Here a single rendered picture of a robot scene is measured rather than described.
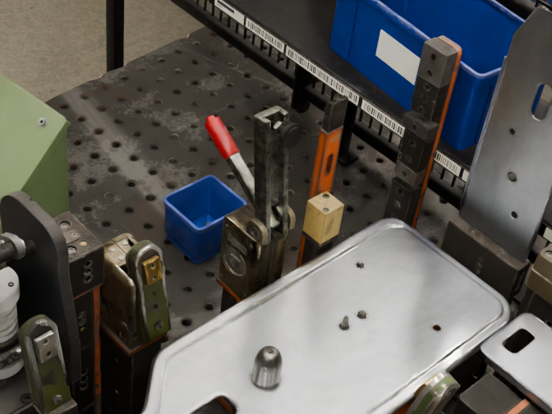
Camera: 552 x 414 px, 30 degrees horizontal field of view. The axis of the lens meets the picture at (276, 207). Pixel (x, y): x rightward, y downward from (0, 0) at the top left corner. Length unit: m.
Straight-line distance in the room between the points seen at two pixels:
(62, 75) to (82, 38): 0.22
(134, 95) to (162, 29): 1.50
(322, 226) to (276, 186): 0.10
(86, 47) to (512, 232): 2.28
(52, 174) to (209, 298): 0.32
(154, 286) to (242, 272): 0.17
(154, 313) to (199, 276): 0.49
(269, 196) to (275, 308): 0.14
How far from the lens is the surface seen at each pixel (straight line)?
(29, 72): 3.32
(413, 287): 1.30
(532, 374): 1.25
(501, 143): 1.32
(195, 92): 2.06
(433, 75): 1.38
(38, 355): 1.10
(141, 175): 1.86
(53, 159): 1.56
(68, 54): 3.40
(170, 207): 1.67
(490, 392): 1.25
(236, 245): 1.28
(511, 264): 1.37
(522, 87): 1.27
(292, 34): 1.65
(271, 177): 1.21
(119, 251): 1.20
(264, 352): 1.14
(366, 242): 1.34
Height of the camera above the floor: 1.92
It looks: 42 degrees down
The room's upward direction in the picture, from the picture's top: 8 degrees clockwise
